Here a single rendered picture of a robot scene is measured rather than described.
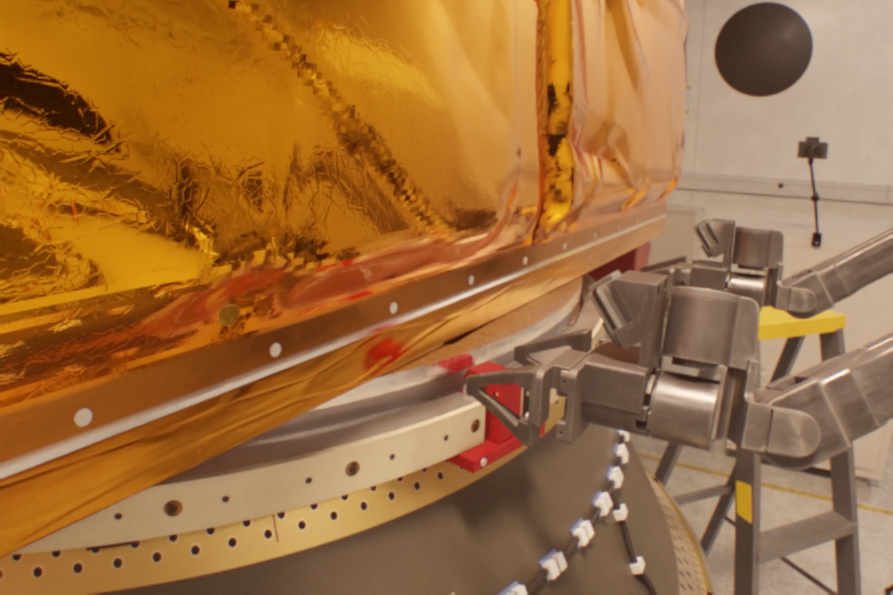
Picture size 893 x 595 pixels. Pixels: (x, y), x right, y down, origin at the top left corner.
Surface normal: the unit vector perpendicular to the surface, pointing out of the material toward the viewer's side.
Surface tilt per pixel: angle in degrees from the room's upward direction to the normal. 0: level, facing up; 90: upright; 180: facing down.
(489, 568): 62
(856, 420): 75
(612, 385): 90
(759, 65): 90
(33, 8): 88
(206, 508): 90
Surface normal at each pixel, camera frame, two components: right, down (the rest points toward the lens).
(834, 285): -0.30, 0.10
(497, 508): 0.65, -0.33
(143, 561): 0.34, -0.31
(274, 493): 0.49, 0.18
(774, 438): -0.20, -0.13
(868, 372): -0.02, -0.26
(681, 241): -0.51, 0.15
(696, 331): -0.51, -0.18
